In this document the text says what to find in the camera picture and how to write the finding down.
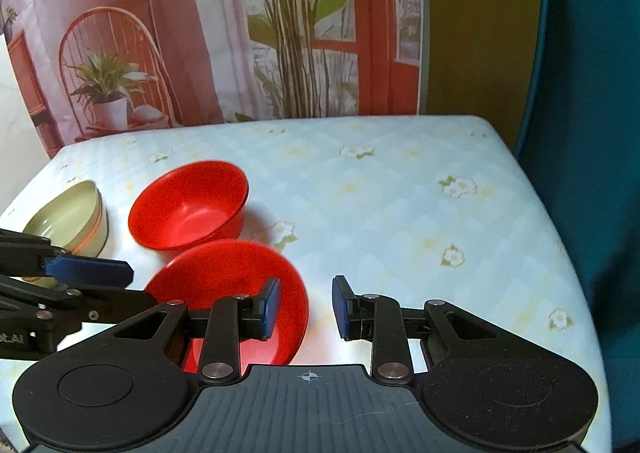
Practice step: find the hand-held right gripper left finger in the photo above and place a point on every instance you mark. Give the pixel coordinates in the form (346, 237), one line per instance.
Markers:
(271, 309)

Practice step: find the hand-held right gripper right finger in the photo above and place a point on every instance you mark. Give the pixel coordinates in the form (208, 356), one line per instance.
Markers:
(340, 307)

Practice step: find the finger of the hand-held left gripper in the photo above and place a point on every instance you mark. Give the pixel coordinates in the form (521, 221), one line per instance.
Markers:
(115, 305)
(90, 272)

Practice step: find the red plastic bowl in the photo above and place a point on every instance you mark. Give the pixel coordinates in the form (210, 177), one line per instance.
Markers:
(190, 213)
(235, 273)

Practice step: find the floral checked tablecloth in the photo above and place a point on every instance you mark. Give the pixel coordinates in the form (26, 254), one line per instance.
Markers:
(400, 193)

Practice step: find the printed room scene backdrop cloth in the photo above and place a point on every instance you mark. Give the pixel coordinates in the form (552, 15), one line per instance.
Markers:
(200, 23)

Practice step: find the teal curtain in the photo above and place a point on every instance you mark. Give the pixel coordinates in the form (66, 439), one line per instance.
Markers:
(590, 133)

